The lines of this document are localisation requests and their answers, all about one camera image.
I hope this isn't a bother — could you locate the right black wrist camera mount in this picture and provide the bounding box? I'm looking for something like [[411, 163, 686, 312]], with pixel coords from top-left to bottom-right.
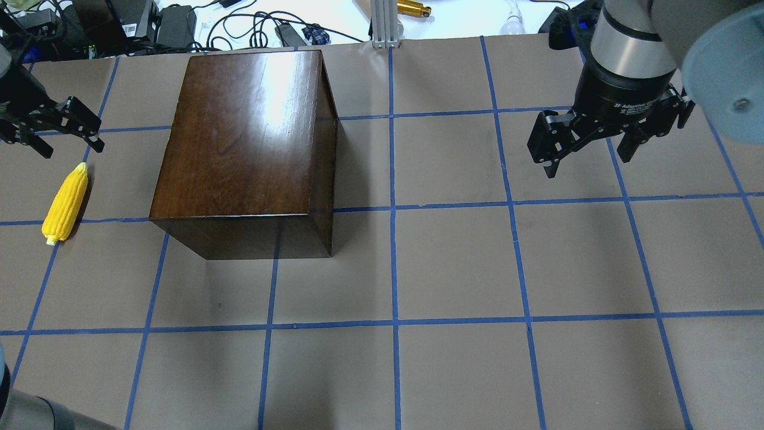
[[538, 1, 604, 51]]

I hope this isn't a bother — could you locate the dark wooden drawer cabinet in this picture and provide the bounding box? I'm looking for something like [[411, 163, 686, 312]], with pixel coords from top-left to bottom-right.
[[149, 51, 339, 260]]

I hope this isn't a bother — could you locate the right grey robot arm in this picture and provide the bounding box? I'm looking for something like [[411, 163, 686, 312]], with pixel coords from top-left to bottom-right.
[[527, 1, 763, 179]]

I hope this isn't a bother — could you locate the aluminium frame post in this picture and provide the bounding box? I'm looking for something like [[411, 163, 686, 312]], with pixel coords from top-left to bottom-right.
[[370, 0, 399, 49]]

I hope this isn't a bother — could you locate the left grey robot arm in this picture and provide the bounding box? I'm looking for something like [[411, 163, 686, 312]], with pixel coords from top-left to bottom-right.
[[1, 46, 114, 429]]

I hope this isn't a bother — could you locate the gold metal cylinder tool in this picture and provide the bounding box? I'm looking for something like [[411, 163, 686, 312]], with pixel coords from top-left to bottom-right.
[[396, 0, 432, 19]]

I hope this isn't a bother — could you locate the black power adapter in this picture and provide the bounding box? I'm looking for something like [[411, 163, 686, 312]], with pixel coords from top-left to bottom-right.
[[156, 5, 196, 48]]

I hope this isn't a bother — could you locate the yellow plastic corn cob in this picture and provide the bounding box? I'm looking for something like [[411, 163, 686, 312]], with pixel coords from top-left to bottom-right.
[[41, 162, 88, 247]]

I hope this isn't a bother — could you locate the black power brick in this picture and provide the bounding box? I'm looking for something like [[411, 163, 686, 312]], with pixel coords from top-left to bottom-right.
[[275, 22, 307, 47]]

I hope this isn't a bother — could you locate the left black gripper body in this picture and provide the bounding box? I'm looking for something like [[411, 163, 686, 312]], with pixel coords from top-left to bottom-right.
[[1, 63, 56, 130]]

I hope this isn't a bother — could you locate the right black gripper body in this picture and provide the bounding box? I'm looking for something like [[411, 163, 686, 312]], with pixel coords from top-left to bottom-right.
[[573, 63, 676, 125]]

